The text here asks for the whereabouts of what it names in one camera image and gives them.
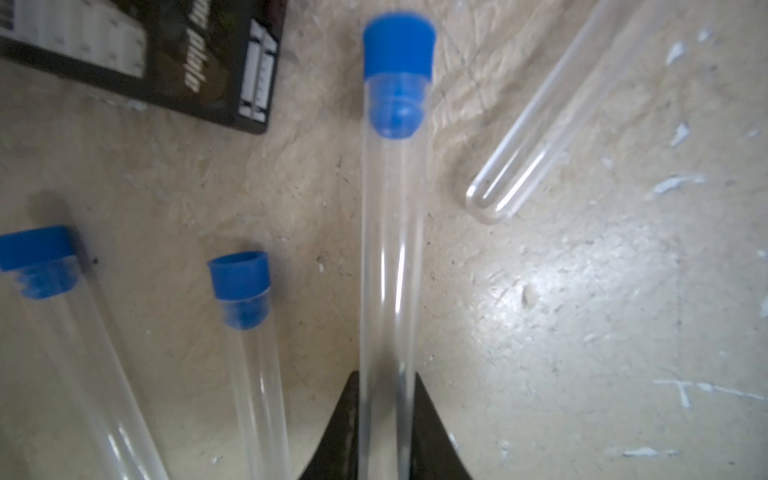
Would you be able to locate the clear test tube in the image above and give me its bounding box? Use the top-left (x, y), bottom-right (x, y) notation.
top-left (10, 256), bottom-right (168, 479)
top-left (220, 290), bottom-right (292, 479)
top-left (465, 1), bottom-right (669, 224)
top-left (358, 73), bottom-right (430, 479)

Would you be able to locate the blue stopper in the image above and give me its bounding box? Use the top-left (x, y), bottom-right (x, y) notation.
top-left (208, 251), bottom-right (271, 330)
top-left (363, 11), bottom-right (437, 140)
top-left (1, 225), bottom-right (80, 300)

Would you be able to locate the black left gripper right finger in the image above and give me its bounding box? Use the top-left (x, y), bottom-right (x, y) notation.
top-left (412, 374), bottom-right (472, 480)

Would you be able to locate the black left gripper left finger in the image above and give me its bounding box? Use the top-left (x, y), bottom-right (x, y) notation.
top-left (299, 371), bottom-right (359, 480)

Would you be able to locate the black battery charging board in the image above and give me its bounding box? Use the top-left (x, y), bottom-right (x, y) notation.
top-left (1, 0), bottom-right (287, 135)

